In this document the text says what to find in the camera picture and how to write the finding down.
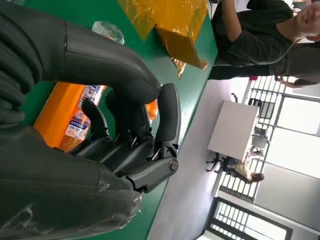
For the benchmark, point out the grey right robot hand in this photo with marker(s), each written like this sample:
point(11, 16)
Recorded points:
point(75, 192)

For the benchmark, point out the black office chair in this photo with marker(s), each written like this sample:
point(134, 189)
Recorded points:
point(217, 164)

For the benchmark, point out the green table mat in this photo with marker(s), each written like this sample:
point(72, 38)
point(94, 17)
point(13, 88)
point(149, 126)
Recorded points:
point(197, 89)

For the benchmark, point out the dark window grille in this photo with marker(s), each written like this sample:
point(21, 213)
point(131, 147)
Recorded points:
point(225, 212)

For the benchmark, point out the yellow film-wrapped cardboard box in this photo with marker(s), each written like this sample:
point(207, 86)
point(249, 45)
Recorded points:
point(180, 43)

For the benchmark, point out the white background table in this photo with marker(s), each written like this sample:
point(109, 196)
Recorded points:
point(233, 129)

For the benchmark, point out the seated background person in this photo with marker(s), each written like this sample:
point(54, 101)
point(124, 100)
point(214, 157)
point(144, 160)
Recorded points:
point(246, 170)

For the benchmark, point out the dark window railing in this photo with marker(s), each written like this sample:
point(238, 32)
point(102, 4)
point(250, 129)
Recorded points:
point(269, 112)

